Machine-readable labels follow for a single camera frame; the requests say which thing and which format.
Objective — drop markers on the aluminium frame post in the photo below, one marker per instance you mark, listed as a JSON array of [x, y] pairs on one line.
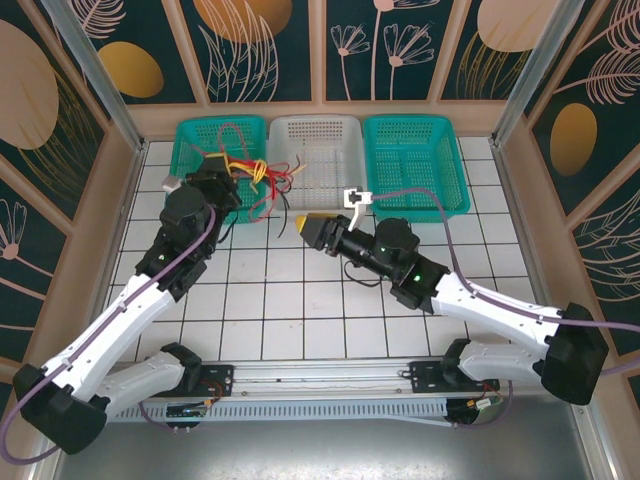
[[540, 60], [87, 60]]

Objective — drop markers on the small circuit board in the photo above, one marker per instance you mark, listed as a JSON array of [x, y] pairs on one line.
[[185, 412], [482, 405]]

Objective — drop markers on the brushed metal plate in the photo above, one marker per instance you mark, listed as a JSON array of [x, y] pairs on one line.
[[320, 455]]

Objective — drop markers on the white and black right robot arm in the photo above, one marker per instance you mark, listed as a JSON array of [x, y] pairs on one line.
[[490, 305]]

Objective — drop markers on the white plastic basket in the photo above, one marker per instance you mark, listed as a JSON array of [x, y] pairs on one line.
[[320, 150]]

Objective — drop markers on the teal plastic basket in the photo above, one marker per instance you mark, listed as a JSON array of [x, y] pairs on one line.
[[415, 160], [195, 135]]

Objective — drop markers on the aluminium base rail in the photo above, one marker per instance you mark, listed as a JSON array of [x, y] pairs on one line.
[[320, 377]]

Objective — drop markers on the black mounting plate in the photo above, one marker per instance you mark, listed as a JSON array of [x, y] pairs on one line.
[[425, 376], [217, 380]]

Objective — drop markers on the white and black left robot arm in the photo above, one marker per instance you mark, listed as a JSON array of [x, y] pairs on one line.
[[100, 330]]

